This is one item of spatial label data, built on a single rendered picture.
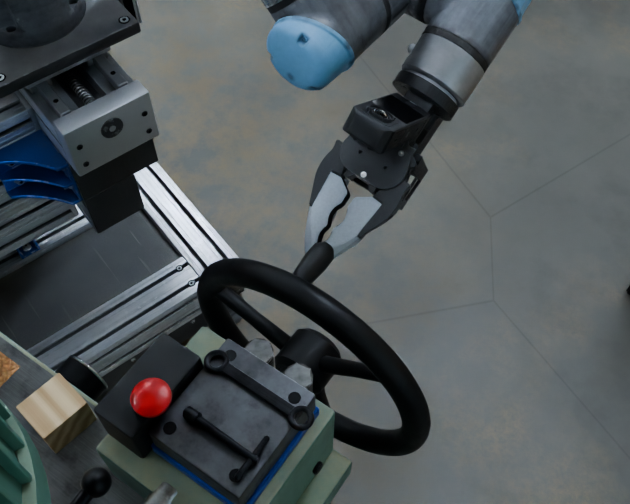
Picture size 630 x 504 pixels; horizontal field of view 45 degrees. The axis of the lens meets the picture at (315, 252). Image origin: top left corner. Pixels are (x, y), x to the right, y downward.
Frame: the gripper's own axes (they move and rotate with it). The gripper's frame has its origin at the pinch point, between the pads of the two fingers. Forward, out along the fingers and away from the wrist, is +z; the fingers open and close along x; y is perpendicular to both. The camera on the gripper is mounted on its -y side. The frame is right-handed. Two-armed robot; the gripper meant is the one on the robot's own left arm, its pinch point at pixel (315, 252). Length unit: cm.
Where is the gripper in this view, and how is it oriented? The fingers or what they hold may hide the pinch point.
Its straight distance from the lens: 76.6
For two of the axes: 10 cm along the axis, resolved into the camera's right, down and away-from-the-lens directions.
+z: -5.5, 8.3, 0.3
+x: -8.0, -5.4, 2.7
